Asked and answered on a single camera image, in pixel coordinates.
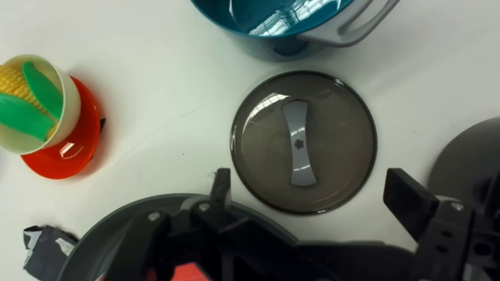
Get round glass lid grey handle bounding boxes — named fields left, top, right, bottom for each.
left=229, top=71, right=379, bottom=216

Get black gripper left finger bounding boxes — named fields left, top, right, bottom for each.
left=99, top=168, right=293, bottom=281

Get teal pot grey handles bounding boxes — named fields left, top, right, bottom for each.
left=189, top=0, right=403, bottom=57

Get dark grey fabric piece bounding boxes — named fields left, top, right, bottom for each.
left=21, top=224, right=79, bottom=281

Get plush watermelon slice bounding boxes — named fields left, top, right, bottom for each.
left=145, top=261, right=210, bottom=281

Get cream bowl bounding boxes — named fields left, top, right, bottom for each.
left=0, top=54, right=82, bottom=157

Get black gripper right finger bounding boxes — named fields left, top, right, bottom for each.
left=382, top=168, right=500, bottom=281

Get red bowl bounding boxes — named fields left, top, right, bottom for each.
left=20, top=75, right=106, bottom=182

